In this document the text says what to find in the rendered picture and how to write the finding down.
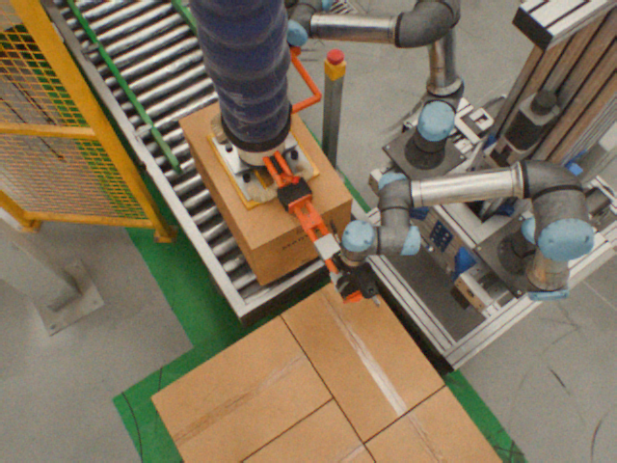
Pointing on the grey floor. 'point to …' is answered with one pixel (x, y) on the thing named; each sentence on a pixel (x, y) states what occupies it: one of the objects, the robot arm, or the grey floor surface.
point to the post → (334, 79)
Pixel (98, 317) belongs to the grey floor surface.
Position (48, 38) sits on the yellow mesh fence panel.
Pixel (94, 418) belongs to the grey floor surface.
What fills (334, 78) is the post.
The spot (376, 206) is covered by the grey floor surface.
